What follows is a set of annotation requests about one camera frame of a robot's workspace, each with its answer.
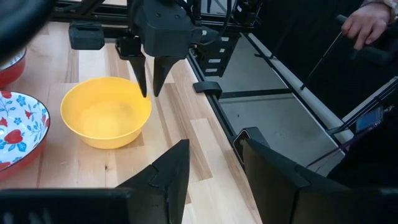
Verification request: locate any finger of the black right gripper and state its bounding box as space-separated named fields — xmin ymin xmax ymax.
xmin=152 ymin=56 xmax=183 ymax=98
xmin=114 ymin=35 xmax=148 ymax=98

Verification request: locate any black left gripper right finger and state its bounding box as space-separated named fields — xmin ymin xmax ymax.
xmin=241 ymin=139 xmax=398 ymax=224

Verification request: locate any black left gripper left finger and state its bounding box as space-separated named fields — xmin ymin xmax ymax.
xmin=0 ymin=139 xmax=191 ymax=224

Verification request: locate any yellow plastic mini bowl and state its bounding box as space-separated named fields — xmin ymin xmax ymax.
xmin=60 ymin=77 xmax=153 ymax=150

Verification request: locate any red floral ceramic bowl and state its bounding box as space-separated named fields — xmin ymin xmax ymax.
xmin=0 ymin=48 xmax=27 ymax=90
xmin=0 ymin=90 xmax=51 ymax=182

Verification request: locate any black labelled controller box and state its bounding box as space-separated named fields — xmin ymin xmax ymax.
xmin=197 ymin=55 xmax=234 ymax=78
xmin=203 ymin=32 xmax=242 ymax=57

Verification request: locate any person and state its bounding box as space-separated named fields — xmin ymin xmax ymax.
xmin=326 ymin=0 xmax=398 ymax=189

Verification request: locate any blue badge card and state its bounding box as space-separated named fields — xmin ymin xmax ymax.
xmin=355 ymin=106 xmax=386 ymax=134

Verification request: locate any person's hand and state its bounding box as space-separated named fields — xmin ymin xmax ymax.
xmin=340 ymin=2 xmax=393 ymax=51

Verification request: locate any black plastic frame clamp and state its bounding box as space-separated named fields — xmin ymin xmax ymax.
xmin=192 ymin=80 xmax=223 ymax=100

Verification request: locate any black aluminium table frame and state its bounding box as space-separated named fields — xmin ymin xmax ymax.
xmin=51 ymin=0 xmax=271 ymax=175

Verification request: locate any black table-level camera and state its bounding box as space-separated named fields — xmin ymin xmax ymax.
xmin=232 ymin=126 xmax=271 ymax=166

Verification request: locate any black handle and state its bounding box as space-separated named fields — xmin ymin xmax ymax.
xmin=335 ymin=14 xmax=398 ymax=66

